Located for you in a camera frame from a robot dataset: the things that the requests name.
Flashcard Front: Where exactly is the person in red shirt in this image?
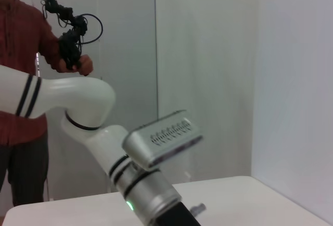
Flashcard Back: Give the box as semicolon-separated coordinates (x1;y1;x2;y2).
0;0;63;209

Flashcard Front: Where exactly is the left wrist cable connector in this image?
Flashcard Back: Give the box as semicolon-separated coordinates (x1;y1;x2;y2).
191;204;207;215

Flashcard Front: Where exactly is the person's bare hand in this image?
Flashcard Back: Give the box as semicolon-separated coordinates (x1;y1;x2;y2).
50;55;94;77

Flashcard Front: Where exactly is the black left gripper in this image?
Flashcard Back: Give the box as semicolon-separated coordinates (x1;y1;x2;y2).
153;201;202;226

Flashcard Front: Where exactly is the black controller cable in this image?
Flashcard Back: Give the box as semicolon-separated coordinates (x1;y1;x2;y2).
77;14;104;46

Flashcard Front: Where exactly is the black teleoperation controller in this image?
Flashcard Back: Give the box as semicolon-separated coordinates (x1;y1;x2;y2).
36;0;88;70

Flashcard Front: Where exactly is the red sleeved person's forearm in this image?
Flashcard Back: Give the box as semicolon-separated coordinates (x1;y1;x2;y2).
15;0;63;69

